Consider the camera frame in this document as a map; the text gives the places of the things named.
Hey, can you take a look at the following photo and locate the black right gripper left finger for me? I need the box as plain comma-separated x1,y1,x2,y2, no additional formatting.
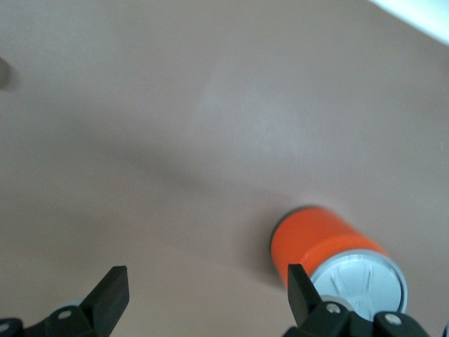
0,265,131,337

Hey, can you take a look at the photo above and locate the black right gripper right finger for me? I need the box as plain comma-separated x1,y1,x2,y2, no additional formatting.
283,263,433,337

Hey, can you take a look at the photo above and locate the orange can with grey lid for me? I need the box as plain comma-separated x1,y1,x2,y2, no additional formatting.
269,206,410,322

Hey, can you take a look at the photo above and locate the brown table cover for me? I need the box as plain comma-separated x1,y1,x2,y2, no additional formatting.
0,0,449,337

